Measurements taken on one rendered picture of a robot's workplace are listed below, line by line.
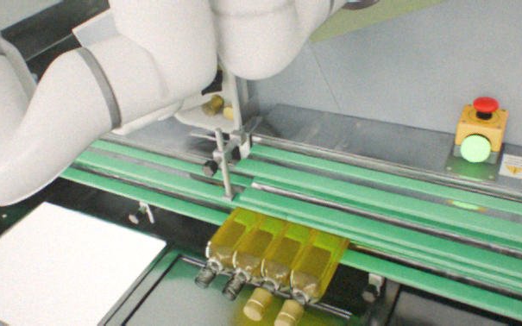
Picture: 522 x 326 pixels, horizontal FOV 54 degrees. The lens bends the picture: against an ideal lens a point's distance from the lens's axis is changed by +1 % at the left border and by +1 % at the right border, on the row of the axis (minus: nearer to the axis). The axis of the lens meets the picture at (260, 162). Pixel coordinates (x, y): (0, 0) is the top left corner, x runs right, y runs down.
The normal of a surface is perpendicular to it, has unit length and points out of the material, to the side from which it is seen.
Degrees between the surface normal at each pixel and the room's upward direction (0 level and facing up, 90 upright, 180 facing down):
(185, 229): 90
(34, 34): 90
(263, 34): 40
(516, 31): 0
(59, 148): 65
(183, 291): 90
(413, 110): 0
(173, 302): 90
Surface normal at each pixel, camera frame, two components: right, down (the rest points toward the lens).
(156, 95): 0.60, 0.55
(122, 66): 0.39, -0.18
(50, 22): 0.88, 0.21
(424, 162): -0.10, -0.79
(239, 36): -0.29, 0.61
